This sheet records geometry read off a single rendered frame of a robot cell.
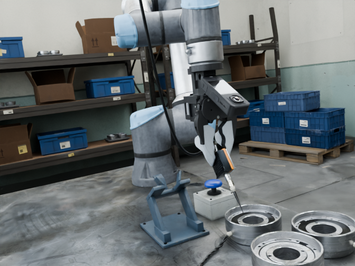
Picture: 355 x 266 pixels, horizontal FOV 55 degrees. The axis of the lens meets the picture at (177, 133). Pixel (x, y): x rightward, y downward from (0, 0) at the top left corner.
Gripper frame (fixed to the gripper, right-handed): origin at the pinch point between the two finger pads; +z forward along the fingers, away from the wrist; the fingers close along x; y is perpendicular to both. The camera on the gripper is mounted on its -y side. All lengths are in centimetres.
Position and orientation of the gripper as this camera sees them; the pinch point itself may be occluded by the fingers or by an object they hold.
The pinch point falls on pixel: (220, 159)
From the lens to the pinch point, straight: 73.5
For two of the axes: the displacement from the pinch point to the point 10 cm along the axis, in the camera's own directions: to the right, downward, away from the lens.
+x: -8.9, 1.6, -4.2
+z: 1.1, 9.8, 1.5
